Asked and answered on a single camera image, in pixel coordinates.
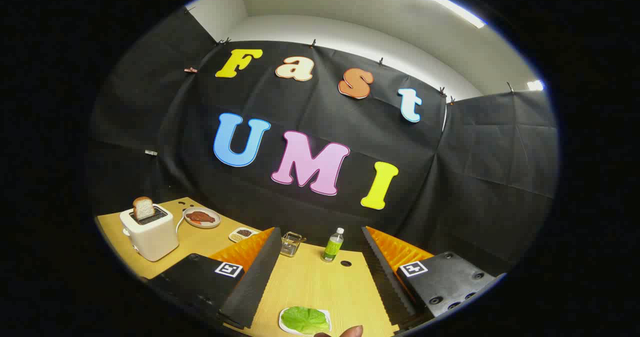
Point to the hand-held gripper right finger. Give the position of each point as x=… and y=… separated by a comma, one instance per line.
x=387, y=282

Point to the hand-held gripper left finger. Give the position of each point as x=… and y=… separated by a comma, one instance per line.
x=255, y=282

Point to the green lettuce leaf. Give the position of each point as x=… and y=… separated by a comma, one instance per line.
x=305, y=319

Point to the toasted bread slice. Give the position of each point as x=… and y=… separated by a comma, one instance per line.
x=144, y=208

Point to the white divided dish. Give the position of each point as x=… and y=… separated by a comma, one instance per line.
x=250, y=238

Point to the dark beans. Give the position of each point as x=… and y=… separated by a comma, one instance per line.
x=244, y=232

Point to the white square plate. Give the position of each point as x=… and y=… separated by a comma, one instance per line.
x=282, y=328

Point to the green label bottle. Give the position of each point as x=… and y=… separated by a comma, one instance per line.
x=331, y=249

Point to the round plate with meat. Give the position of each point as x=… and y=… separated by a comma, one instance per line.
x=217, y=216

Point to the red meat slice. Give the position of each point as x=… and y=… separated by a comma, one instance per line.
x=200, y=217

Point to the white toaster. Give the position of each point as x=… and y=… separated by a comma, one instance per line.
x=155, y=237

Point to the black backdrop cloth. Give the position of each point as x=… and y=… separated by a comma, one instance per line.
x=320, y=107

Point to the small ceiling light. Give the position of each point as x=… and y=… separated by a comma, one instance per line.
x=535, y=85

